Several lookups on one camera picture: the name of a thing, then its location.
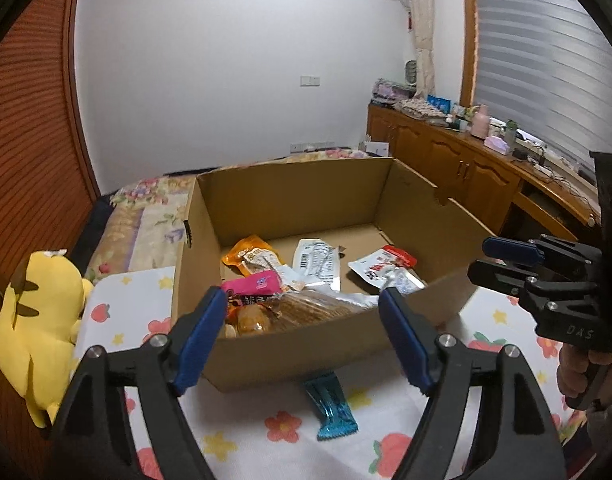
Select pink chicken leg packet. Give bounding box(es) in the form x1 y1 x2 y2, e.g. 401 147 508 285
221 270 287 338

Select flower and strawberry printed tablecloth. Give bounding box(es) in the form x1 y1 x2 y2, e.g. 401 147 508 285
76 265 592 480

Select person's right hand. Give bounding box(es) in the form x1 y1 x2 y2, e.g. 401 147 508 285
557 346 590 401

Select teal candy packet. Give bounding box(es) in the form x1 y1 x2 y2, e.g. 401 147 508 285
304 375 359 442

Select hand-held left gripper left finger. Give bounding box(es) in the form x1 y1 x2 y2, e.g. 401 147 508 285
46 287 229 480

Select stack of folded fabric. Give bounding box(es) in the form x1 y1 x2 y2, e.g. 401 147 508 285
371 77 417 106

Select patterned curtain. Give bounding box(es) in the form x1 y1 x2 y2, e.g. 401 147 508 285
401 0 437 98

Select brown cake packet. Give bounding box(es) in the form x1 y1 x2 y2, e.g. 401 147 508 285
266 290 379 333

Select yellow plush toy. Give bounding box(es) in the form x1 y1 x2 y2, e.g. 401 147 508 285
0 249 94 428

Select brown cardboard box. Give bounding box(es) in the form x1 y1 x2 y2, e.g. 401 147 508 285
171 156 497 393

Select silver and red snack packet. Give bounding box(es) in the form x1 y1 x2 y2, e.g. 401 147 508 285
348 245 427 293

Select wooden wardrobe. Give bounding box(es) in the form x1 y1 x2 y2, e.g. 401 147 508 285
0 0 102 301

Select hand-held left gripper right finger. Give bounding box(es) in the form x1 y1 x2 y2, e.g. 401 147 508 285
378 286 569 480

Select window blinds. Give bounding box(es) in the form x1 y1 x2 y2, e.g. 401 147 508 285
473 0 612 178

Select pink bottle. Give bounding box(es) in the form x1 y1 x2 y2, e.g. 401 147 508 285
470 104 491 140

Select wooden cabinet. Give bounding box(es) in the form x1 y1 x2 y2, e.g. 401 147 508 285
366 102 602 241

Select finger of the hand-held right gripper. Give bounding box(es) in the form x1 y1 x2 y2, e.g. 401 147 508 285
467 259 604 318
482 234 603 281

